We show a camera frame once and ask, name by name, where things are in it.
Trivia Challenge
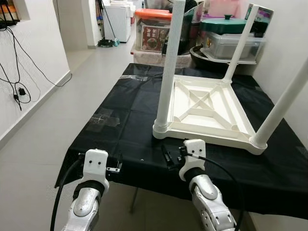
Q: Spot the white plastic children table top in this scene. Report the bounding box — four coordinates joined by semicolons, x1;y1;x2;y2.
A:
153;75;268;155

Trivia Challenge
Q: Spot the green round pot lid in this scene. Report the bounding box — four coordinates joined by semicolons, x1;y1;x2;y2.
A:
200;14;263;35

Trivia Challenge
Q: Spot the clear tape strip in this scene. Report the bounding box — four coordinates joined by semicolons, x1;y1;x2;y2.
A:
120;75;150;82

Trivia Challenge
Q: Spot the black floor gadget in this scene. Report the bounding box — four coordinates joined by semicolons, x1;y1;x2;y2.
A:
98;38;120;48

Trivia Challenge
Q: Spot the grey framed picture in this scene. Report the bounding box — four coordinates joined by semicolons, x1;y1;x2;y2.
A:
245;4;275;37

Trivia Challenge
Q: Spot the clear tape patch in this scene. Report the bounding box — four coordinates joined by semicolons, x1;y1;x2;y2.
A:
87;108;121;130

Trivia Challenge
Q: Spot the beige patterned cloth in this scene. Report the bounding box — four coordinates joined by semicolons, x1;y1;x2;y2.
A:
132;48;193;68

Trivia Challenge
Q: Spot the pink translucent box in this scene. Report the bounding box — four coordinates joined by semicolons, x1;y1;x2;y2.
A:
209;0;244;20

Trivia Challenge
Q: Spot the black round pan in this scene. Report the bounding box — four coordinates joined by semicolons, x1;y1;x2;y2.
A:
190;46;256;70

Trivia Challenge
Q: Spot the black tablecloth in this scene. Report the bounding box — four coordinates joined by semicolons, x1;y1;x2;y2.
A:
54;63;308;219

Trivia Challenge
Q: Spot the black wall cable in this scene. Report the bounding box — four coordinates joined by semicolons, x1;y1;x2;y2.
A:
0;29;32;112
10;29;73;89

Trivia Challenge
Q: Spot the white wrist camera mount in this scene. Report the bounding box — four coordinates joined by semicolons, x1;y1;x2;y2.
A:
179;140;206;181
83;149;109;189

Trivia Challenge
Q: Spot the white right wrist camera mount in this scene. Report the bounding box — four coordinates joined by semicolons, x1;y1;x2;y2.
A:
179;140;206;181

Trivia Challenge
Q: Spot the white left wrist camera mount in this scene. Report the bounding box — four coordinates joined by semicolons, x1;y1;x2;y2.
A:
83;149;109;189

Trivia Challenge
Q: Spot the clear plastic storage box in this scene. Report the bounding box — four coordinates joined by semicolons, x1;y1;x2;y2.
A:
202;33;265;62

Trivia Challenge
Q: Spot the white cabinet appliance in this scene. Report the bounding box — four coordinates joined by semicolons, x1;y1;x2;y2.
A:
103;0;133;43

